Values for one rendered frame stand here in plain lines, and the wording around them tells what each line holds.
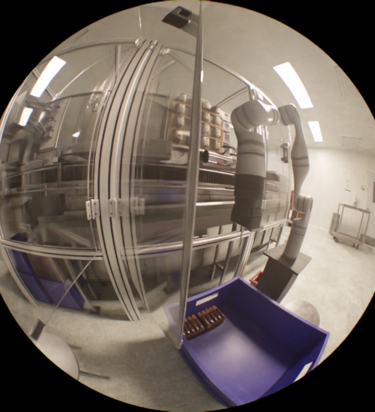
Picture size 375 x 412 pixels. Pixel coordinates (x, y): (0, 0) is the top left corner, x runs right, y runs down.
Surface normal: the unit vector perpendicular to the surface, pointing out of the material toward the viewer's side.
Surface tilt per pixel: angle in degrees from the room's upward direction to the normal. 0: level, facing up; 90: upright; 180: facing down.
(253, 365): 0
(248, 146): 90
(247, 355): 0
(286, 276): 90
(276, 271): 90
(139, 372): 0
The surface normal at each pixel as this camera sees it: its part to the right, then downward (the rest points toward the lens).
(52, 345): 0.07, -0.98
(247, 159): -0.68, -0.06
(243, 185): -0.80, 0.06
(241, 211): -0.95, -0.06
